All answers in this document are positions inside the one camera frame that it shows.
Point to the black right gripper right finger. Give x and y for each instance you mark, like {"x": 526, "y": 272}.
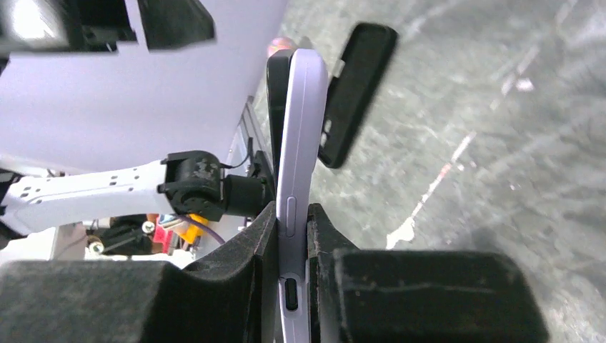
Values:
{"x": 366, "y": 295}

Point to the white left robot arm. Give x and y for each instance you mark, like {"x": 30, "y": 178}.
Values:
{"x": 104, "y": 91}

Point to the black smartphone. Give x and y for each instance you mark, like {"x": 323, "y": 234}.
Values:
{"x": 278, "y": 66}

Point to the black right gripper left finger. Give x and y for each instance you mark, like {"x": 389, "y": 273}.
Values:
{"x": 230, "y": 295}

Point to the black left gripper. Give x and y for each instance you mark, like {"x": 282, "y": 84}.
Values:
{"x": 41, "y": 26}

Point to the black phone case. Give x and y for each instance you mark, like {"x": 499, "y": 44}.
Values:
{"x": 365, "y": 57}

